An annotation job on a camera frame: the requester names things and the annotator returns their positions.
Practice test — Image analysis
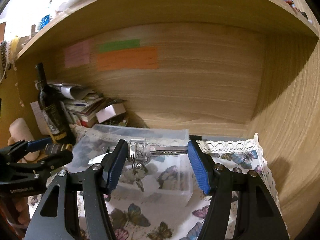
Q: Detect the black gold cosmetic tube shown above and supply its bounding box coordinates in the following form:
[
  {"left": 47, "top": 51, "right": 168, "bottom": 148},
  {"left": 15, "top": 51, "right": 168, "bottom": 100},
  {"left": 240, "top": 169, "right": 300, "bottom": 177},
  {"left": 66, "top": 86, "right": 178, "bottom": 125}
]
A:
[{"left": 44, "top": 144, "right": 73, "bottom": 156}]

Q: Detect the silver key bunch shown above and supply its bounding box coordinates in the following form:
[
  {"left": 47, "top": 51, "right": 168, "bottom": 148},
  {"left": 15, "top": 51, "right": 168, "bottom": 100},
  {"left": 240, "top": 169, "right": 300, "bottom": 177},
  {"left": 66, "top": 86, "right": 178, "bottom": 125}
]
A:
[{"left": 127, "top": 139, "right": 188, "bottom": 192}]

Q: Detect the white power adapter plug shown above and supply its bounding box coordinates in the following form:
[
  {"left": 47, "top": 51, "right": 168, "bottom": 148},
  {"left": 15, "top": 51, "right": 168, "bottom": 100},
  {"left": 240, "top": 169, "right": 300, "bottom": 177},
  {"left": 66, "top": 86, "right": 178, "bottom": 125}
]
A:
[{"left": 141, "top": 175, "right": 160, "bottom": 193}]

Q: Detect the person's left hand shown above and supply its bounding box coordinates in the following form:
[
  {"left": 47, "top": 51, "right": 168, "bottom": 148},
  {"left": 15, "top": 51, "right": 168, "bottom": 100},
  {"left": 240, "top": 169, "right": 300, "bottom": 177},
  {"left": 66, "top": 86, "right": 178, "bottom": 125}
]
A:
[{"left": 8, "top": 197, "right": 30, "bottom": 228}]

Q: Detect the dark wine bottle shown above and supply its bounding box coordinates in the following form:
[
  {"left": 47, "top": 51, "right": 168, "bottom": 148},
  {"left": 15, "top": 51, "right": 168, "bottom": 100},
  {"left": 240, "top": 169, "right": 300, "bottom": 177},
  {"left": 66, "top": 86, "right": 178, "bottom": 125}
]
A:
[{"left": 35, "top": 62, "right": 76, "bottom": 145}]

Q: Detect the stack of books and papers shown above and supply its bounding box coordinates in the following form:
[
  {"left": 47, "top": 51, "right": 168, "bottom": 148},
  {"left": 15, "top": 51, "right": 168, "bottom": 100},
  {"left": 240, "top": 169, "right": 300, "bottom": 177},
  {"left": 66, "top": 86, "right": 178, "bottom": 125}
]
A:
[{"left": 48, "top": 82, "right": 126, "bottom": 128}]

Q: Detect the small white cardboard box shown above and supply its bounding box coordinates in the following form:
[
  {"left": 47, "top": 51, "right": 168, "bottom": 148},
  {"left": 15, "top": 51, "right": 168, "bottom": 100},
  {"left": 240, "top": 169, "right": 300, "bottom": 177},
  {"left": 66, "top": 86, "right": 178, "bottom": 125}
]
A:
[{"left": 95, "top": 103, "right": 126, "bottom": 124}]

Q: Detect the butterfly print lace cloth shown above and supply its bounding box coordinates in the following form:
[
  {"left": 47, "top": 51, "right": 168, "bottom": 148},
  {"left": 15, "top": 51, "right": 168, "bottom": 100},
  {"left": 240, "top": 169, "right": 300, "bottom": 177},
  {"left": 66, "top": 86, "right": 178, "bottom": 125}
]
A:
[{"left": 27, "top": 123, "right": 279, "bottom": 240}]

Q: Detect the clear plastic storage box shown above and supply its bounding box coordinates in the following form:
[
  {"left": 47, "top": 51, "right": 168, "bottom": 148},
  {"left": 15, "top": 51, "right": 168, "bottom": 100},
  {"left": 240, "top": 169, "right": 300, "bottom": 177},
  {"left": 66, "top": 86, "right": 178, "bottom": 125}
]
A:
[{"left": 66, "top": 124, "right": 193, "bottom": 207}]

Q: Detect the pink sticky note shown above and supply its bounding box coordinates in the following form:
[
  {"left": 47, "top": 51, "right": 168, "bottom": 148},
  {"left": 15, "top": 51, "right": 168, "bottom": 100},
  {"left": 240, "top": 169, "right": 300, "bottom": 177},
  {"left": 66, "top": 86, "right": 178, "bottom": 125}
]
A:
[{"left": 64, "top": 39, "right": 92, "bottom": 68}]

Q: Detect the orange sticky note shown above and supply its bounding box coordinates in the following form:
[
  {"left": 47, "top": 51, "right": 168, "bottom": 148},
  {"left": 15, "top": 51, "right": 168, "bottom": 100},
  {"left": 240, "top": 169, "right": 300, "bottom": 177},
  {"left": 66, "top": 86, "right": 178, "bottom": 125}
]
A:
[{"left": 96, "top": 47, "right": 158, "bottom": 71}]

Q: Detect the green sticky note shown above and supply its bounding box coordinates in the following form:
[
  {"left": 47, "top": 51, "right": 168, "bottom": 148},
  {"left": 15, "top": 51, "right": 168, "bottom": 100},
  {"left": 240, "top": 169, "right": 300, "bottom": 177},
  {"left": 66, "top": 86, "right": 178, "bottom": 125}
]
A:
[{"left": 98, "top": 39, "right": 140, "bottom": 53}]

